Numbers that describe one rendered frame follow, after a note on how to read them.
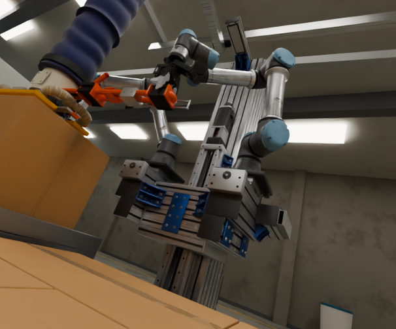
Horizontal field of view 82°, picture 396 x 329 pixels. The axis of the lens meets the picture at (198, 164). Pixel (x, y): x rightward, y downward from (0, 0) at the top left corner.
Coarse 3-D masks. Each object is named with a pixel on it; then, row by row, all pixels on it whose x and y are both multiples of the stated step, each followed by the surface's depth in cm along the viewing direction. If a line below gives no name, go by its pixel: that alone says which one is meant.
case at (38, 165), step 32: (0, 96) 79; (32, 96) 73; (0, 128) 69; (32, 128) 73; (64, 128) 83; (0, 160) 66; (32, 160) 74; (64, 160) 85; (96, 160) 99; (0, 192) 68; (32, 192) 76; (64, 192) 87; (64, 224) 89
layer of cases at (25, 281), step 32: (0, 256) 41; (32, 256) 50; (64, 256) 65; (0, 288) 26; (32, 288) 30; (64, 288) 34; (96, 288) 41; (128, 288) 51; (160, 288) 66; (0, 320) 19; (32, 320) 21; (64, 320) 24; (96, 320) 26; (128, 320) 30; (160, 320) 35; (192, 320) 41; (224, 320) 51
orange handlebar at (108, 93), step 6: (66, 90) 101; (72, 90) 99; (96, 90) 94; (102, 90) 93; (108, 90) 92; (114, 90) 90; (120, 90) 89; (138, 90) 86; (144, 90) 85; (78, 96) 103; (102, 96) 98; (108, 96) 93; (114, 96) 92; (174, 96) 82; (114, 102) 96; (144, 102) 90; (150, 102) 89; (174, 102) 84; (72, 114) 122; (84, 126) 131
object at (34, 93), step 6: (0, 90) 93; (6, 90) 92; (12, 90) 90; (18, 90) 89; (24, 90) 88; (30, 90) 86; (36, 90) 85; (36, 96) 86; (42, 96) 88; (48, 102) 90; (54, 108) 92
